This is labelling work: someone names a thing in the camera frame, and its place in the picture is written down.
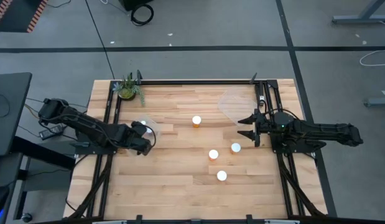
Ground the grey desk foot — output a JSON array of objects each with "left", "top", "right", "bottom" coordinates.
[{"left": 363, "top": 97, "right": 385, "bottom": 108}]

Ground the black aluminium table frame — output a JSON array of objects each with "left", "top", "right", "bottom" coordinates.
[{"left": 67, "top": 78, "right": 329, "bottom": 224}]

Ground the black left camera cable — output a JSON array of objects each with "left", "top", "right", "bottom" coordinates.
[{"left": 146, "top": 123, "right": 158, "bottom": 147}]

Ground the black box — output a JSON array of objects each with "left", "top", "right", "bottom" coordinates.
[{"left": 118, "top": 0, "right": 155, "bottom": 12}]

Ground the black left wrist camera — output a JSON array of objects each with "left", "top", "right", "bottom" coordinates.
[{"left": 131, "top": 120, "right": 147, "bottom": 132}]

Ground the grey desk leg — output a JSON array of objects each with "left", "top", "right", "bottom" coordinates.
[{"left": 331, "top": 0, "right": 385, "bottom": 25}]

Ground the yellow floor cable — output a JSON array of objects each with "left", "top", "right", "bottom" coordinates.
[{"left": 23, "top": 103, "right": 40, "bottom": 121}]

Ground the black side table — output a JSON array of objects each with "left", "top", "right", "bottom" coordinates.
[{"left": 0, "top": 72, "right": 33, "bottom": 157}]

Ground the black camera cable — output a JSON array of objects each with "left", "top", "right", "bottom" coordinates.
[
  {"left": 262, "top": 98, "right": 302, "bottom": 123},
  {"left": 146, "top": 123, "right": 158, "bottom": 147}
]

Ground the black desk base frame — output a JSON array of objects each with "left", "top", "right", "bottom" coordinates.
[{"left": 11, "top": 136, "right": 77, "bottom": 220}]

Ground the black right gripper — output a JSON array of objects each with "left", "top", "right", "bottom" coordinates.
[{"left": 236, "top": 108, "right": 276, "bottom": 147}]

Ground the black mat orange striped edge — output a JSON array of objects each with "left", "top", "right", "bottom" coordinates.
[{"left": 0, "top": 0, "right": 49, "bottom": 34}]

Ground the white floor cable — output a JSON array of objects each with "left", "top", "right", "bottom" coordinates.
[{"left": 359, "top": 47, "right": 385, "bottom": 67}]

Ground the black power adapter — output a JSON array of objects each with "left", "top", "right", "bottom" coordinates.
[{"left": 39, "top": 123, "right": 65, "bottom": 141}]

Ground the black coiled cable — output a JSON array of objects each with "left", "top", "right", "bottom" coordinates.
[{"left": 130, "top": 3, "right": 155, "bottom": 27}]

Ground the thin black floor cable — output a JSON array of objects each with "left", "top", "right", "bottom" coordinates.
[{"left": 84, "top": 0, "right": 116, "bottom": 80}]

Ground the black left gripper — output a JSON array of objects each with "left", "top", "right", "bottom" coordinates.
[{"left": 119, "top": 124, "right": 153, "bottom": 156}]

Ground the clear plastic bin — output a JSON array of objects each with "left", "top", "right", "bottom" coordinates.
[
  {"left": 217, "top": 86, "right": 259, "bottom": 127},
  {"left": 127, "top": 114, "right": 162, "bottom": 157}
]

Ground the black right camera cable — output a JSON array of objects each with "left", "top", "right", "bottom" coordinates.
[{"left": 262, "top": 98, "right": 302, "bottom": 123}]

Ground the potted green succulent plant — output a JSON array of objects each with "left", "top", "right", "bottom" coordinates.
[{"left": 112, "top": 72, "right": 147, "bottom": 107}]

